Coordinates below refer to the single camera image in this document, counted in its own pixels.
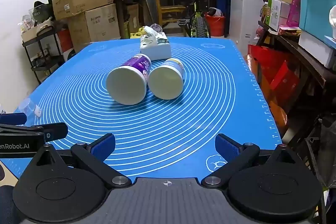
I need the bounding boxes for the small clear plastic cup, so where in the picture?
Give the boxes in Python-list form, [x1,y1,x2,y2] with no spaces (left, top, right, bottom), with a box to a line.
[19,98,42,118]

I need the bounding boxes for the white box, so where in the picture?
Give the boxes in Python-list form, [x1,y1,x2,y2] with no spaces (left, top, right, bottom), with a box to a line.
[298,30,336,69]

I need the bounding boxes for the large plain cardboard box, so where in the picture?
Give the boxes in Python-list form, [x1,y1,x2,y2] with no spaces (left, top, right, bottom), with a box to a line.
[67,4,121,53]

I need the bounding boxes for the black metal storage rack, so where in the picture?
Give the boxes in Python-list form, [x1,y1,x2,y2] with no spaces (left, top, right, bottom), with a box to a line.
[21,26,67,84]

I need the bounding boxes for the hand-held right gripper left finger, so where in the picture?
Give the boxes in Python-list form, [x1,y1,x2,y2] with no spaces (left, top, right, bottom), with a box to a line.
[34,133,132,187]

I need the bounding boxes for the purple label paper cup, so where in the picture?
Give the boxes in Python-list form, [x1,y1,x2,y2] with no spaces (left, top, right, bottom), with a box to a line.
[106,54,152,105]

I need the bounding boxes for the yellow label paper cup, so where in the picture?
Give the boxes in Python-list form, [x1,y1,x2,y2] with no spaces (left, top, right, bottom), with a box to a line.
[147,58,184,100]

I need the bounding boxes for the red gift bags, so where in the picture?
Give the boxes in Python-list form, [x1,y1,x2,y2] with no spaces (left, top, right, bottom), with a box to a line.
[247,44,298,115]

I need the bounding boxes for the black bicycle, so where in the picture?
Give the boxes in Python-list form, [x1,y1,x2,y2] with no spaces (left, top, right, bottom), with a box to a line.
[154,0,212,39]

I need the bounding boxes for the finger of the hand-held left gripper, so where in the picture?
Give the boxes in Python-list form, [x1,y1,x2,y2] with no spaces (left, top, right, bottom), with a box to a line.
[0,113,28,126]
[0,122,69,141]

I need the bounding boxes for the wooden chair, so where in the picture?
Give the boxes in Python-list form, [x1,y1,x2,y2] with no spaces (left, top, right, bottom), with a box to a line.
[151,0,187,28]

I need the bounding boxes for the green and white carton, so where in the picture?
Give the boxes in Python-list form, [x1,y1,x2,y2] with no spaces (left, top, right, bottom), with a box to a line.
[264,0,291,32]

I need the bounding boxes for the dark wooden shelf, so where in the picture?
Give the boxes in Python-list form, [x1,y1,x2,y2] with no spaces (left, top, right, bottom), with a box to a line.
[258,20,336,140]

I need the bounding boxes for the blue silicone baking mat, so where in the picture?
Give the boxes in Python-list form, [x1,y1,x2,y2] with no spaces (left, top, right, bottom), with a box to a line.
[5,37,283,180]

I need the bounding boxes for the red plastic bucket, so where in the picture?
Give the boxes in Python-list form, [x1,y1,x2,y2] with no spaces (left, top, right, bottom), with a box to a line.
[204,13,226,37]

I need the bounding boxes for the teal plastic storage bin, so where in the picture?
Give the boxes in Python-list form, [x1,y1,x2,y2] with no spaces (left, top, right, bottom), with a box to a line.
[297,0,336,40]

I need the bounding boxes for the pink plastic package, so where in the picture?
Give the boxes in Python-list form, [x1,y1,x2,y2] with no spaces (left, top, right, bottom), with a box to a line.
[286,0,301,28]

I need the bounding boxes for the white chest freezer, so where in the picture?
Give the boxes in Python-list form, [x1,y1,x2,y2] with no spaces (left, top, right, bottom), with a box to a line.
[229,0,266,46]

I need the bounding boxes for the white tissue pack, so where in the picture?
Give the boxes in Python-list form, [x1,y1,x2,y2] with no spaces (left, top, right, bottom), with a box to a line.
[139,26,172,61]

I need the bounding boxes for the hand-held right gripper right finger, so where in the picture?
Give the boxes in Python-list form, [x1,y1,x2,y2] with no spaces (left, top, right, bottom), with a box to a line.
[201,133,303,187]

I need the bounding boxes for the dark green hat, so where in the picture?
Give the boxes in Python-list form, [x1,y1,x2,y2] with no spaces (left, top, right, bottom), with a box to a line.
[33,1,56,23]

